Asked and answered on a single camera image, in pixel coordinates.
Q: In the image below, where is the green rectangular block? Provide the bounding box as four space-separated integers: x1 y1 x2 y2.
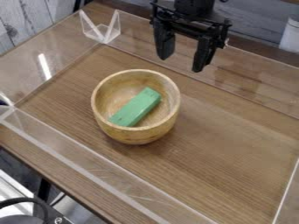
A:
108 87 162 127

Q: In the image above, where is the clear acrylic tray wall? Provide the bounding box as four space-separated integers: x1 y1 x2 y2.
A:
0 93 219 224

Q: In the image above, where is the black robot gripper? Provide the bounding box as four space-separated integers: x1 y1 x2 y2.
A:
151 0 233 73

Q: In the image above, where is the clear acrylic corner bracket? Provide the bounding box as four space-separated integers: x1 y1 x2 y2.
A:
79 10 122 45

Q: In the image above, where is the black cable loop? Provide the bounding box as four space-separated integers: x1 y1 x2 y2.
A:
0 197 51 224

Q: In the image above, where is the black table leg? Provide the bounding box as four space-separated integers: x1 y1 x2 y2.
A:
38 178 52 201

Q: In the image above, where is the brown wooden bowl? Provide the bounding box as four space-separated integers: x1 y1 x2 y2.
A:
91 69 182 144

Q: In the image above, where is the black metal bracket with screw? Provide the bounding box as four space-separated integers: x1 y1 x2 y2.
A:
32 204 74 224

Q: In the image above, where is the white cylindrical container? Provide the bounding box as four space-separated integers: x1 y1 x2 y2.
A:
279 14 299 53

